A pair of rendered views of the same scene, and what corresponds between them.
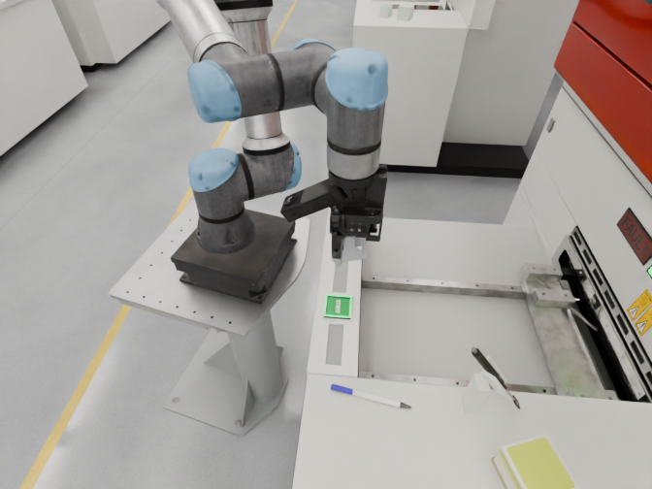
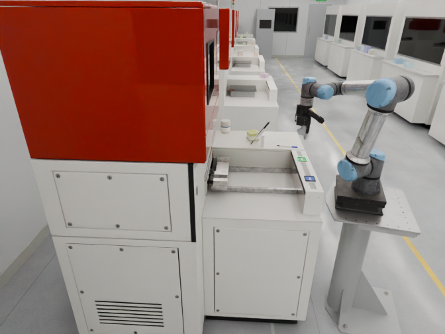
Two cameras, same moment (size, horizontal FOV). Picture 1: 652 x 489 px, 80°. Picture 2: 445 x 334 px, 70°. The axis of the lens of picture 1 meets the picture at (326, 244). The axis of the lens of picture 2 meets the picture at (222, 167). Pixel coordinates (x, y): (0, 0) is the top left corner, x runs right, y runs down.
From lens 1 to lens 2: 2.35 m
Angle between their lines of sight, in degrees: 109
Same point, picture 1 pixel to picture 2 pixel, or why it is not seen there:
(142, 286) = (391, 191)
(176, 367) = (404, 313)
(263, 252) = (342, 182)
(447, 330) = (258, 182)
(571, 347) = (220, 168)
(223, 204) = not seen: hidden behind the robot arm
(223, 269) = not seen: hidden behind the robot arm
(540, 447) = (251, 132)
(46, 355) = not seen: outside the picture
